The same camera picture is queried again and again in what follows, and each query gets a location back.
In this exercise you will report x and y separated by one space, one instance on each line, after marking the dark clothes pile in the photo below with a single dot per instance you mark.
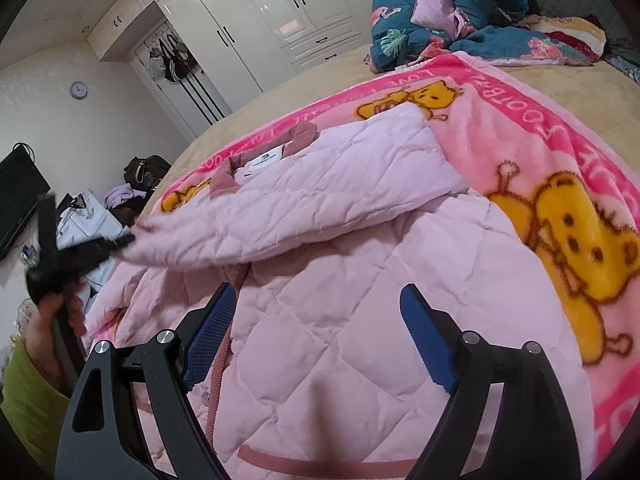
141 178

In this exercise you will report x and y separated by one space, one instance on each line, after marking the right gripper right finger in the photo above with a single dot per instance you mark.
533 436

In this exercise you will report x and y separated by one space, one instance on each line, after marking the white door with bags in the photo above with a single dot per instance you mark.
177 82

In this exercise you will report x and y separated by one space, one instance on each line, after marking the round wall clock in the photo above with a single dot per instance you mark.
79 90

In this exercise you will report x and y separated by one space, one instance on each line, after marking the pink bear fleece blanket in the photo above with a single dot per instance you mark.
588 244

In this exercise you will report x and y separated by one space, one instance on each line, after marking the white wardrobe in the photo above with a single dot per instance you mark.
245 46

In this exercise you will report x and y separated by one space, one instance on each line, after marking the striped folded blanket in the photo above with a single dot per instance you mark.
579 33

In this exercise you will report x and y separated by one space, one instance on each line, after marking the tan bed cover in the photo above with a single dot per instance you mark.
589 113

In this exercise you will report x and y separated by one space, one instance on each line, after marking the black television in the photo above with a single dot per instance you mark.
21 185

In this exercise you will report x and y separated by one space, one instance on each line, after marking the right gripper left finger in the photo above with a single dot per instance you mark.
130 416

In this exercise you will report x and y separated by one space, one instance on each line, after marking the white drawer chest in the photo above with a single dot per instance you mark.
83 217

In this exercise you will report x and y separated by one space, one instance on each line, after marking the pink quilted jacket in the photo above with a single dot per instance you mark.
319 372

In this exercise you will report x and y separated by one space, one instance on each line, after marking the left hand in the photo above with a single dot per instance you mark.
39 341

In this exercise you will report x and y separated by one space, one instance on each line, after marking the blue flamingo duvet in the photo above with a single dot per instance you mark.
407 32

